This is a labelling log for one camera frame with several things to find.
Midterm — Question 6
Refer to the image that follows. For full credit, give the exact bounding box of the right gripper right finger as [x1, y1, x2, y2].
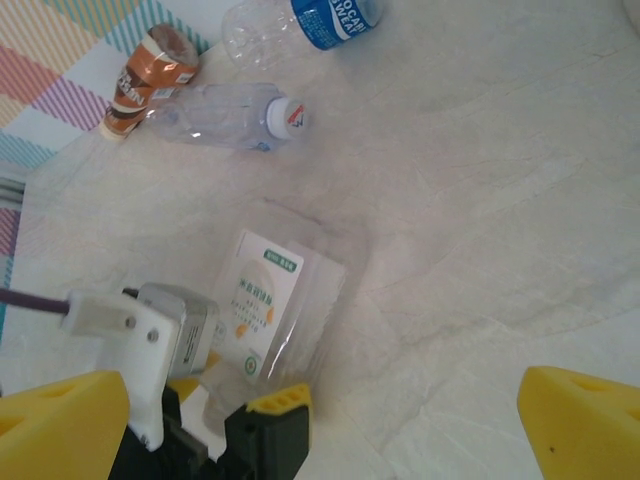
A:
[517, 364, 640, 480]

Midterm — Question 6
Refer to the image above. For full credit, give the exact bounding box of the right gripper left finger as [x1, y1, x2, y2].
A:
[0, 369, 132, 480]

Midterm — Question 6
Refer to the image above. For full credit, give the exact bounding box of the rectangular clear bottle white label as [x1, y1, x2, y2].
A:
[199, 198, 372, 436]

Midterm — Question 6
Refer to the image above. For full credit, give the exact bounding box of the brown coffee label bottle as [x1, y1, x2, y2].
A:
[98, 23, 201, 142]

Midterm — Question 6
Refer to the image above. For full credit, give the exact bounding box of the clear bottle white cap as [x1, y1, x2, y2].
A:
[144, 82, 314, 154]

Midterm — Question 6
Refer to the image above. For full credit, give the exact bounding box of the blue Pocari label bottle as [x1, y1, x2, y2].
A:
[221, 0, 386, 71]

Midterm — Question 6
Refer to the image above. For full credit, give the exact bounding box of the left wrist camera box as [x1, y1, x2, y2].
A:
[62, 282, 221, 446]

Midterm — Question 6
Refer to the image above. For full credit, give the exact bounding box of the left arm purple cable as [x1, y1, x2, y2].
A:
[0, 287, 69, 317]

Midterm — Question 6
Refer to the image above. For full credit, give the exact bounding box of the aluminium frame post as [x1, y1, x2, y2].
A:
[0, 174, 26, 206]

